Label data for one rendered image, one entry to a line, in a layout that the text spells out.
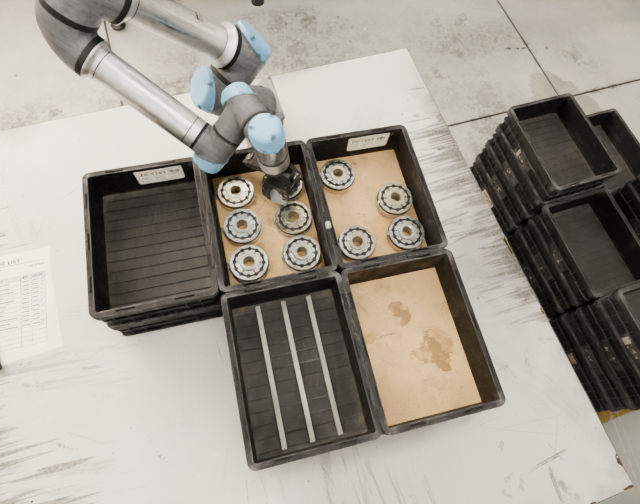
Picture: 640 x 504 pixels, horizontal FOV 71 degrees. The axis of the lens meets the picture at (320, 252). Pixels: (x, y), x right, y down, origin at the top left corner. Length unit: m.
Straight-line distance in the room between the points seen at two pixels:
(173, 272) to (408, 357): 0.66
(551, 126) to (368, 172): 1.05
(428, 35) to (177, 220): 2.20
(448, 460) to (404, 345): 0.33
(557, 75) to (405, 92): 1.59
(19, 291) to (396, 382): 1.08
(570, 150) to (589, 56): 1.34
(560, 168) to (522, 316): 0.80
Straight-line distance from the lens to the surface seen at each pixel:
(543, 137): 2.15
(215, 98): 1.33
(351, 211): 1.30
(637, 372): 1.92
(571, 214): 2.16
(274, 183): 1.15
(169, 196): 1.36
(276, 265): 1.22
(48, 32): 1.14
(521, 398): 1.44
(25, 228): 1.61
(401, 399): 1.18
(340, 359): 1.17
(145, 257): 1.29
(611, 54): 3.53
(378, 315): 1.21
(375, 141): 1.38
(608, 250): 2.17
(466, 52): 3.08
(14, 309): 1.52
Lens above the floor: 1.98
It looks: 68 degrees down
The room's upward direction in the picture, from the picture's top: 11 degrees clockwise
